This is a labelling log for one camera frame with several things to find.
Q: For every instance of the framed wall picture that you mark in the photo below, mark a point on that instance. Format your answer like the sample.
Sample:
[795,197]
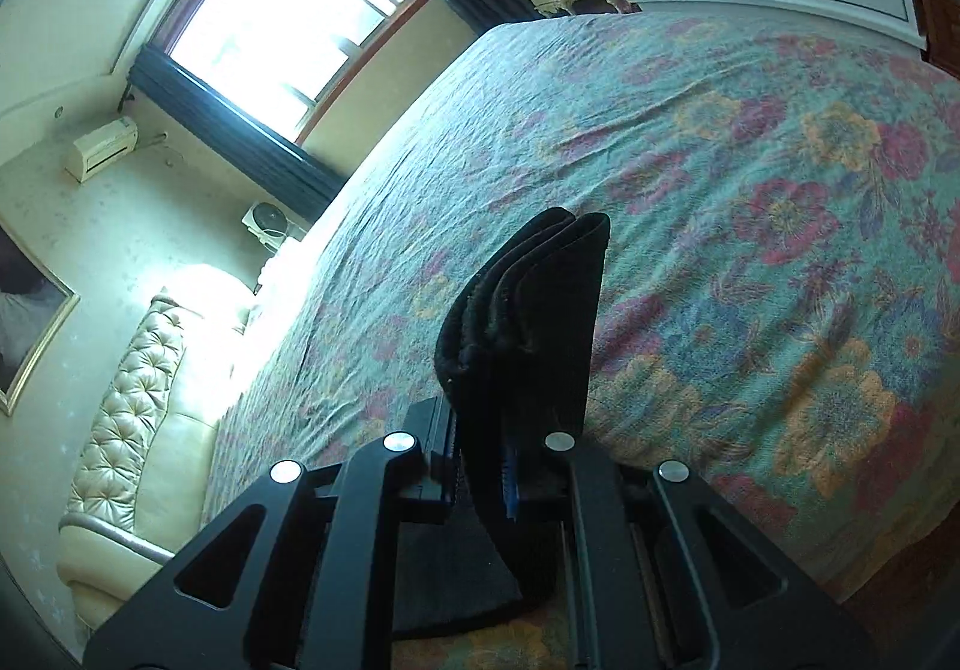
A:
[30,332]

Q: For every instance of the window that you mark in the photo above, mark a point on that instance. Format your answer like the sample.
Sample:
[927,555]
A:
[285,2]

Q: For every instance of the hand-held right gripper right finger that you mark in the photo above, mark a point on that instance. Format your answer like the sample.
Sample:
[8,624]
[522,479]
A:
[513,490]

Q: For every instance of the cream tufted headboard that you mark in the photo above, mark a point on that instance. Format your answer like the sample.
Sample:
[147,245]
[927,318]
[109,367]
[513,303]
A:
[150,415]

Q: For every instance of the floral bedspread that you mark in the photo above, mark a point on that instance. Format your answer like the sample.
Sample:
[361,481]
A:
[750,190]

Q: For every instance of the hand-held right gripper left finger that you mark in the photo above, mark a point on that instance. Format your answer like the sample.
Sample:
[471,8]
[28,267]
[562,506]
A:
[437,479]

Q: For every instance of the black pants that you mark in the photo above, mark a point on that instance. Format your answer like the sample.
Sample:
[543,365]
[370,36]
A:
[525,340]

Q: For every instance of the round white fan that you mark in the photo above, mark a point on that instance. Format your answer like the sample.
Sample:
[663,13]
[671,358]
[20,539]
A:
[264,220]

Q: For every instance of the white air conditioner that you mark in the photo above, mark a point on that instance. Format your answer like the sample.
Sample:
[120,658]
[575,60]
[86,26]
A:
[101,148]

